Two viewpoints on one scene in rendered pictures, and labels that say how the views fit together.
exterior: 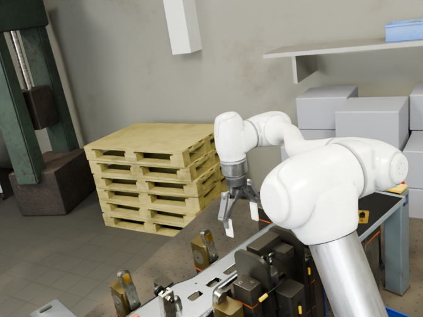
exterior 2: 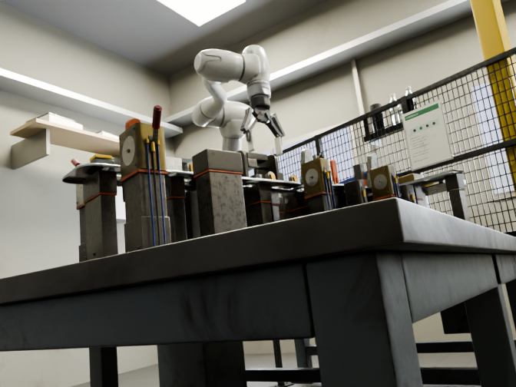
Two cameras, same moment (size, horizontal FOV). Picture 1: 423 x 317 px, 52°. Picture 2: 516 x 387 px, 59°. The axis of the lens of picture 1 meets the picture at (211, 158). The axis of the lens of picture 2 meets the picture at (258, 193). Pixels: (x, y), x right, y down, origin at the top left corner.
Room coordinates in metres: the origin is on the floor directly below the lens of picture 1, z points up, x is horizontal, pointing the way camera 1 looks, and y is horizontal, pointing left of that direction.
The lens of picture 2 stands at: (2.99, -0.12, 0.63)
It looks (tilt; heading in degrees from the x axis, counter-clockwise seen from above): 12 degrees up; 180
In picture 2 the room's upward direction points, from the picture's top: 6 degrees counter-clockwise
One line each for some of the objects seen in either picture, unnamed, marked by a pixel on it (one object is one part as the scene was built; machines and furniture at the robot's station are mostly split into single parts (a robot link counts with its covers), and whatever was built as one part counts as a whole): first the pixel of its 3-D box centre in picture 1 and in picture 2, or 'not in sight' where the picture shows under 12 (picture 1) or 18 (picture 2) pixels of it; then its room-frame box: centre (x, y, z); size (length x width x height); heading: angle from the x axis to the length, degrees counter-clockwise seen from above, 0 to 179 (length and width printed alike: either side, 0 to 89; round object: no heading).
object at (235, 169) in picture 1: (233, 165); (259, 92); (1.37, -0.07, 1.37); 0.09 x 0.09 x 0.06
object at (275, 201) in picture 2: not in sight; (272, 229); (1.36, -0.08, 0.84); 0.07 x 0.04 x 0.29; 41
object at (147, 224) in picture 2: not in sight; (147, 200); (1.91, -0.39, 0.88); 0.14 x 0.09 x 0.36; 41
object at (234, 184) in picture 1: (236, 185); (260, 110); (1.37, -0.07, 1.29); 0.08 x 0.07 x 0.09; 131
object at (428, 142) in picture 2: not in sight; (426, 136); (0.78, 0.76, 1.30); 0.23 x 0.02 x 0.31; 41
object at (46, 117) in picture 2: not in sight; (53, 127); (-0.68, -1.79, 2.19); 0.38 x 0.36 x 0.09; 147
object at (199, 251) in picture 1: (206, 277); (324, 210); (1.48, 0.10, 0.87); 0.12 x 0.07 x 0.35; 41
